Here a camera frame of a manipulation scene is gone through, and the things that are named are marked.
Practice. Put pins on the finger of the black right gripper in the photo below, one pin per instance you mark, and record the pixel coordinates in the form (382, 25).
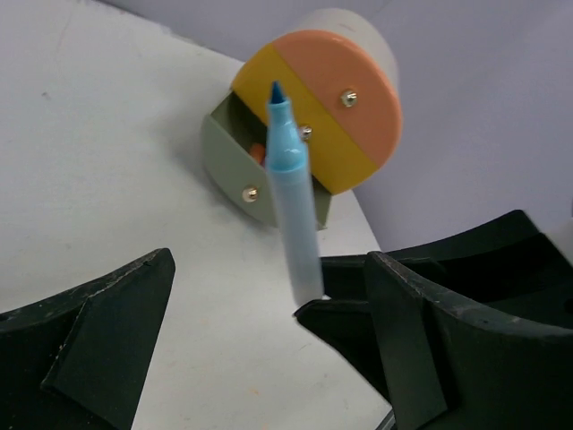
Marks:
(344, 336)
(506, 263)

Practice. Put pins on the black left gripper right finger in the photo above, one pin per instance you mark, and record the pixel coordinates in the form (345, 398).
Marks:
(453, 363)

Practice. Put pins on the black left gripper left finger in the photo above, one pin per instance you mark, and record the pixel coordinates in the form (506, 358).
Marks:
(79, 359)

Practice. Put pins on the light blue highlighter body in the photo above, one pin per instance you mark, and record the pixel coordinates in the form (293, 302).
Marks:
(287, 167)

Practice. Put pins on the round three-drawer storage box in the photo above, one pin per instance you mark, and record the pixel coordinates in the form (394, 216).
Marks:
(342, 79)

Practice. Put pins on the orange highlighter body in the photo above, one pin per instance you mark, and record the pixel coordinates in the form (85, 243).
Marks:
(258, 152)

